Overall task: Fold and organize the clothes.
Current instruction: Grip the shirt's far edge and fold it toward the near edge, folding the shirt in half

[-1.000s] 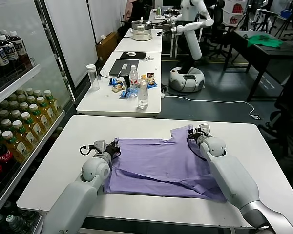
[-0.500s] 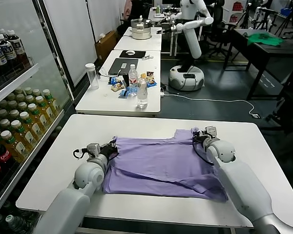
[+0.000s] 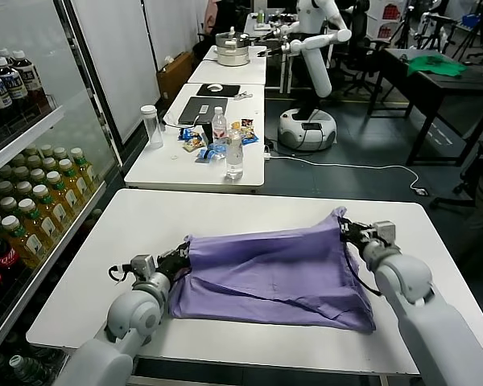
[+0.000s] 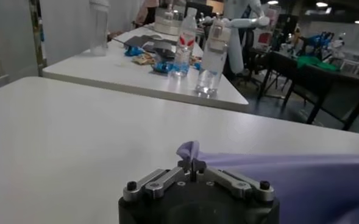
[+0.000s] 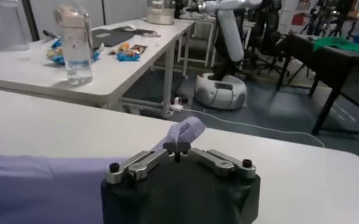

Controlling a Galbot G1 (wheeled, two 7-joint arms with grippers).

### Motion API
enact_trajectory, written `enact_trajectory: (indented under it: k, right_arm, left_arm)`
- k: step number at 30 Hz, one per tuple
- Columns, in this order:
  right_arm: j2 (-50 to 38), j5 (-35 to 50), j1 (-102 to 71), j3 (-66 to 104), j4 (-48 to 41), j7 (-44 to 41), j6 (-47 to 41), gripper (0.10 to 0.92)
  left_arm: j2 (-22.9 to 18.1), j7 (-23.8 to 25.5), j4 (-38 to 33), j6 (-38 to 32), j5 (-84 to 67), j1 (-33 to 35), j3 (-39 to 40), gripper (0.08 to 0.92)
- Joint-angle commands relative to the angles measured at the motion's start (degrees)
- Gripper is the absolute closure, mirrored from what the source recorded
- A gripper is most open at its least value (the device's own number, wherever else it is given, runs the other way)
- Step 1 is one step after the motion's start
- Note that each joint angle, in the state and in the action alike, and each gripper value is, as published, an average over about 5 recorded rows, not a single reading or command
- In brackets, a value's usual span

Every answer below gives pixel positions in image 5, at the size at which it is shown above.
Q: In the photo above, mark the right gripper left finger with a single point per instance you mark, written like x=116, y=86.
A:
x=136, y=167

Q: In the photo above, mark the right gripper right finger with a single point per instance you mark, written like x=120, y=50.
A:
x=222, y=164

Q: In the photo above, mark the purple t-shirt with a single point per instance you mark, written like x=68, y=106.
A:
x=30, y=188

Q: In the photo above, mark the white wheeled robot body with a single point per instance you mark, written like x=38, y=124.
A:
x=222, y=91

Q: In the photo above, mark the white table with snacks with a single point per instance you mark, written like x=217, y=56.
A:
x=121, y=73

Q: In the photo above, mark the blue snack packet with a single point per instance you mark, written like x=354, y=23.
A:
x=128, y=56
x=97, y=54
x=56, y=44
x=58, y=60

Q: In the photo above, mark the brown snack packet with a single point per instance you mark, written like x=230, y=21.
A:
x=139, y=49

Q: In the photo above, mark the orange snack packet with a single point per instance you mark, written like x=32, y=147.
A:
x=124, y=47

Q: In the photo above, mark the tall clear water bottle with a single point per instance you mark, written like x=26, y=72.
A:
x=75, y=54

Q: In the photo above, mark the black laptop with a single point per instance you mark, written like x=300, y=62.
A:
x=112, y=38

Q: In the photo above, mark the small grey clip object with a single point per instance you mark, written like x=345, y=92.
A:
x=151, y=34

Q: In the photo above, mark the black office chair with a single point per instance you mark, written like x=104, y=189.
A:
x=264, y=36

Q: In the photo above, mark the black mouse pad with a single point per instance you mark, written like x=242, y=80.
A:
x=142, y=31

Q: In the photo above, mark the white computer mouse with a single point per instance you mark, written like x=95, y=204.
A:
x=128, y=27

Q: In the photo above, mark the yellowish snack packet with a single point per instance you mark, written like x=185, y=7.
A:
x=54, y=53

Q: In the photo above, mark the black metal table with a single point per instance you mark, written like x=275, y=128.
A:
x=328, y=61

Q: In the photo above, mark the black tilted stand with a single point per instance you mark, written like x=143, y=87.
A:
x=51, y=34

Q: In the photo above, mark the green cloth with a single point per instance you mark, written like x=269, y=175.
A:
x=340, y=44

